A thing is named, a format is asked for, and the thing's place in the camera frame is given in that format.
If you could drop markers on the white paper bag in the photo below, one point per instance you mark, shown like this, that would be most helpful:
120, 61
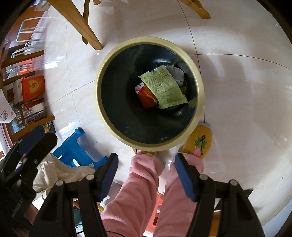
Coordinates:
177, 74

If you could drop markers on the yellow rim trash bin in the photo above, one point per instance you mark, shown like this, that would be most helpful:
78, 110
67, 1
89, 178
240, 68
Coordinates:
150, 129

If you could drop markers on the red packet in bin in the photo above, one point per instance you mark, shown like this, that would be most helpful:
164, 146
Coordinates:
146, 97

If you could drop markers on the red orange lantern box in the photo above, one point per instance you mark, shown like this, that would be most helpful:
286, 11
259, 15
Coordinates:
32, 87

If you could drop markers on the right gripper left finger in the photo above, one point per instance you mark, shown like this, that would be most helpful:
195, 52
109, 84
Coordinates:
104, 176

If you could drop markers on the cream cloth bag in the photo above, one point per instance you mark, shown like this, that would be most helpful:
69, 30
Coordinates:
50, 170

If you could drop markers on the blue plastic step stool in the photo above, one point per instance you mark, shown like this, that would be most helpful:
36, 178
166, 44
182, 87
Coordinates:
72, 154

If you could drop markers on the yellow knitted slipper right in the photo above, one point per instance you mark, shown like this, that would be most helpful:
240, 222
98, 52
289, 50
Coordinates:
199, 141

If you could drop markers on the wooden table leg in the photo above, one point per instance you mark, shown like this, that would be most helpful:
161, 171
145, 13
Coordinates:
80, 22
197, 7

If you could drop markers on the yellow green foil packet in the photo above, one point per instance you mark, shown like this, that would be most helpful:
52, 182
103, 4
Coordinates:
164, 87

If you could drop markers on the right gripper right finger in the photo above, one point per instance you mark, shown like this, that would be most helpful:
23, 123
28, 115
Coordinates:
189, 177

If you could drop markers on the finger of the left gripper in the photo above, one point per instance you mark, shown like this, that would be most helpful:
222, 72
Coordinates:
39, 152
26, 144

